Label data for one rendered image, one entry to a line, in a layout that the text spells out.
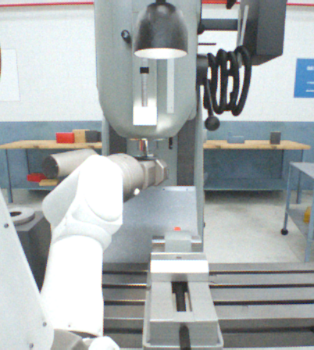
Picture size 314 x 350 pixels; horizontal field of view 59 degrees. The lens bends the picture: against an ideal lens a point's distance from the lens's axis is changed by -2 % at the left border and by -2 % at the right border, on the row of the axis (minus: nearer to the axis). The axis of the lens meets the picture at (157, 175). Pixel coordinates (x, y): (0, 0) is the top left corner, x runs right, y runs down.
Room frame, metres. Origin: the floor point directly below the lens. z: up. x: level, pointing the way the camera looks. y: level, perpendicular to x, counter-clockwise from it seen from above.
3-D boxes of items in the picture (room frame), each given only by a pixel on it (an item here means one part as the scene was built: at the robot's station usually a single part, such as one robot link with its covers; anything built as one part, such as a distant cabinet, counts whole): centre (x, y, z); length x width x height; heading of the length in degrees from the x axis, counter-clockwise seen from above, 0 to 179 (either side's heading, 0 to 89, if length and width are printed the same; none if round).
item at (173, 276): (0.56, -0.05, 1.03); 0.12 x 0.06 x 0.04; 90
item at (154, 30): (0.40, 0.00, 1.47); 0.07 x 0.07 x 0.06
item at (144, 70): (0.51, 0.02, 1.44); 0.04 x 0.04 x 0.21; 0
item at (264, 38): (0.92, -0.32, 1.62); 0.20 x 0.09 x 0.21; 0
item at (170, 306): (0.59, -0.05, 0.99); 0.35 x 0.15 x 0.11; 0
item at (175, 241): (0.62, -0.05, 1.05); 0.06 x 0.05 x 0.06; 90
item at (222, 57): (0.89, -0.18, 1.45); 0.18 x 0.16 x 0.21; 0
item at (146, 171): (0.54, 0.06, 1.24); 0.13 x 0.12 x 0.10; 67
